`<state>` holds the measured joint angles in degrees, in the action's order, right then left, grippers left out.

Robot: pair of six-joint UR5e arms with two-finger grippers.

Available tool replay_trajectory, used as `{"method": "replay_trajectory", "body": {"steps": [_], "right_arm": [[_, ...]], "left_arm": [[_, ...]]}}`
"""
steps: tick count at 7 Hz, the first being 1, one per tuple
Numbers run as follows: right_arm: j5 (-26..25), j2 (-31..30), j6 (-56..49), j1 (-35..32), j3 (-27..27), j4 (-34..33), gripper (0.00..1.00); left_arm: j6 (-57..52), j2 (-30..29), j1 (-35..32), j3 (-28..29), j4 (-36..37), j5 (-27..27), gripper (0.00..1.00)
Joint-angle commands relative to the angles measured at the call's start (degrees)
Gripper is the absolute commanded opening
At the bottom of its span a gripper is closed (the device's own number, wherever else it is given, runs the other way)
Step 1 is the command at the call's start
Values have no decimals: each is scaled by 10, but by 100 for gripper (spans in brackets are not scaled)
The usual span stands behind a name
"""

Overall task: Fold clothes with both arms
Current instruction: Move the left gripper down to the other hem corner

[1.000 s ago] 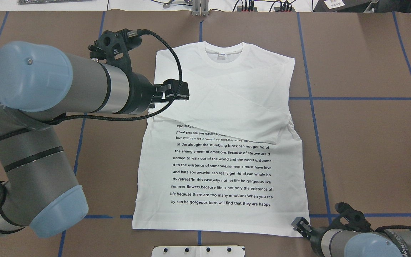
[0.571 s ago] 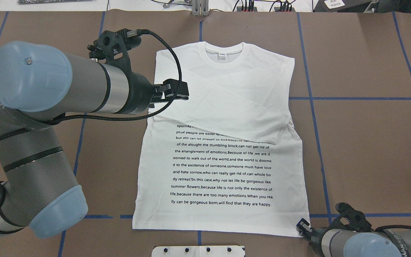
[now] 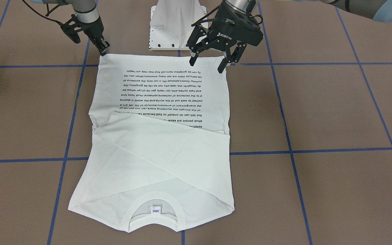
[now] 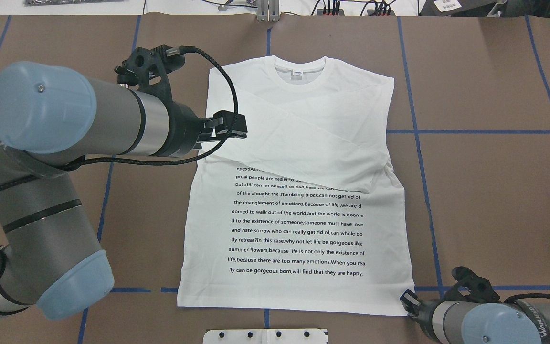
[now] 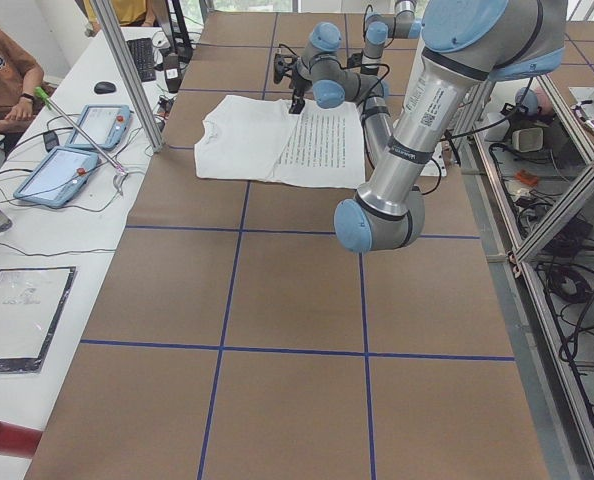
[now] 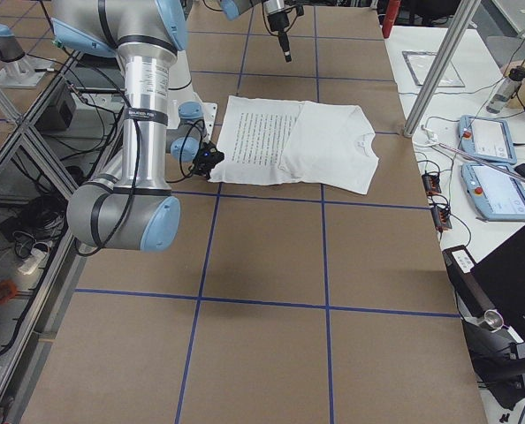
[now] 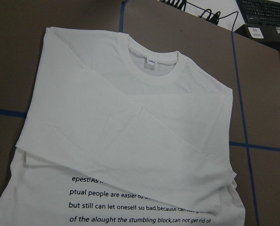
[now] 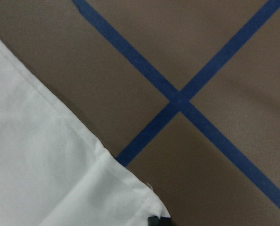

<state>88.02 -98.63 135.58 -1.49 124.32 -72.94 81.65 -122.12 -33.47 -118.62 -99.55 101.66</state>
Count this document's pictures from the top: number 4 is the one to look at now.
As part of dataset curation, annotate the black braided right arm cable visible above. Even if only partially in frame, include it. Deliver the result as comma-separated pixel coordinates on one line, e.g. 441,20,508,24
504,292,550,306

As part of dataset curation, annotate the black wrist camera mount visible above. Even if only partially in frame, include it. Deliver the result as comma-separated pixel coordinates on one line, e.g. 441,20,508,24
442,266,501,303
114,45,185,103

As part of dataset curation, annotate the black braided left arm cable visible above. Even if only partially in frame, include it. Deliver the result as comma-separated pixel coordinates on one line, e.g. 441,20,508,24
0,46,239,206

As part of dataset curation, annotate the black laptop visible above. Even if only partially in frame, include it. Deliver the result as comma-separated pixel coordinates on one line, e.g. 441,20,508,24
418,0,511,17

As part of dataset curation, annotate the black usb hub lower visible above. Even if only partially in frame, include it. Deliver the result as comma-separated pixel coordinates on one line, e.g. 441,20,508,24
362,0,396,17

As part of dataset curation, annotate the black usb hub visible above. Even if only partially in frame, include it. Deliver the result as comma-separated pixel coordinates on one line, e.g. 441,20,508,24
362,0,396,17
311,0,344,17

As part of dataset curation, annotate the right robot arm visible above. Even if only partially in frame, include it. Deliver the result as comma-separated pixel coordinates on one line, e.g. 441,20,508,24
400,288,550,344

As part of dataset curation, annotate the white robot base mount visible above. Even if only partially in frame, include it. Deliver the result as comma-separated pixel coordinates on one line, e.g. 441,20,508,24
202,328,329,344

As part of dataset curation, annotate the black usb hub upper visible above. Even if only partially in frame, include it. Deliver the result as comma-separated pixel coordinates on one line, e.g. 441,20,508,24
311,0,344,17

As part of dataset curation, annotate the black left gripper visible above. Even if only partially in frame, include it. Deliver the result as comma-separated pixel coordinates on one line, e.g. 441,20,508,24
170,109,247,157

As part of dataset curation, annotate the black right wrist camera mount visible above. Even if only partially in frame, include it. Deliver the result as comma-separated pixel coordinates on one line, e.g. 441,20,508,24
442,266,501,303

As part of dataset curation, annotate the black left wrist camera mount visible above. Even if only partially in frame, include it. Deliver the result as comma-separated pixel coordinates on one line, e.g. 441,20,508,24
114,45,185,103

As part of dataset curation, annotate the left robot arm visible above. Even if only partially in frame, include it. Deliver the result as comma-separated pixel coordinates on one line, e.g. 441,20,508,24
0,61,247,320

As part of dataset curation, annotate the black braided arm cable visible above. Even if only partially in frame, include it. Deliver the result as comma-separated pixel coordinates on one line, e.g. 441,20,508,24
0,46,239,206
504,292,550,306

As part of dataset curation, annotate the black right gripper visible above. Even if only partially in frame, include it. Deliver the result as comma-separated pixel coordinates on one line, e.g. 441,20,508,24
400,289,434,325

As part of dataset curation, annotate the white long-sleeve printed shirt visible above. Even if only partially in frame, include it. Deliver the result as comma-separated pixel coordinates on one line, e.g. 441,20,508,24
177,56,414,316

